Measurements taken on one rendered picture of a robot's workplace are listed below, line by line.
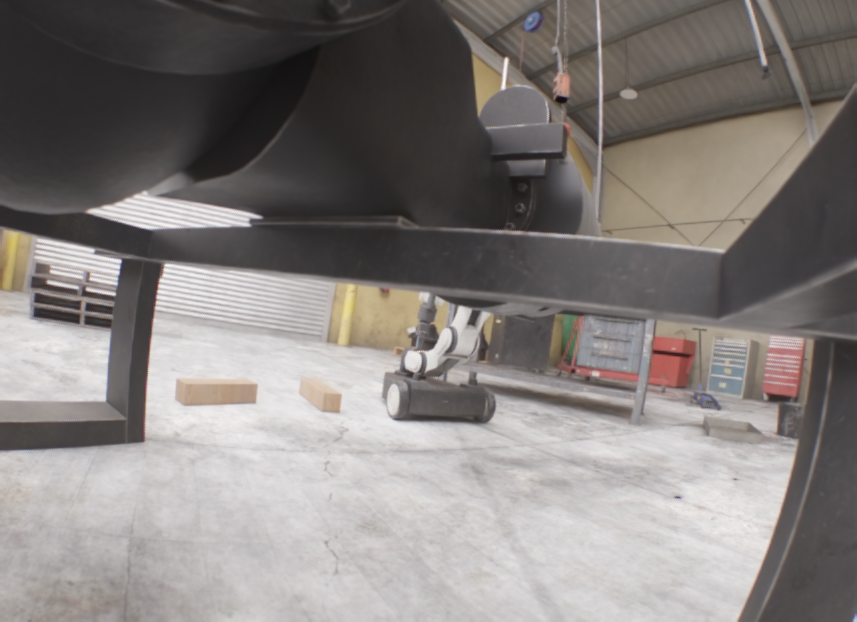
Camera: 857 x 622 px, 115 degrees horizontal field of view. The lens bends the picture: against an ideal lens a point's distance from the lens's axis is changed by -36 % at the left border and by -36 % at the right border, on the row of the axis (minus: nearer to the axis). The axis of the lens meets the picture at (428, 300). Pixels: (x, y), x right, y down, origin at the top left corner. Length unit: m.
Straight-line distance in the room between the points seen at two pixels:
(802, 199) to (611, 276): 0.28
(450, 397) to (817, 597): 1.95
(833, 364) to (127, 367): 1.56
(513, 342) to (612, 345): 2.35
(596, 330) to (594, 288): 2.87
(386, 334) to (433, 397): 4.99
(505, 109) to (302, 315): 5.71
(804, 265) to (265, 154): 0.43
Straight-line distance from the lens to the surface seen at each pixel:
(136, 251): 1.12
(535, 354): 5.60
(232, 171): 0.46
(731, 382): 7.95
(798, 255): 0.27
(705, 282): 0.50
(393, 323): 7.20
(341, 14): 0.30
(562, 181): 1.13
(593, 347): 3.35
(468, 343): 2.18
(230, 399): 2.05
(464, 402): 2.32
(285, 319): 6.52
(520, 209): 1.06
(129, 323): 1.37
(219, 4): 0.25
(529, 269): 0.50
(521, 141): 0.95
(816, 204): 0.25
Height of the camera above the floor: 0.51
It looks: 3 degrees up
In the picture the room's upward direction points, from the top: 9 degrees clockwise
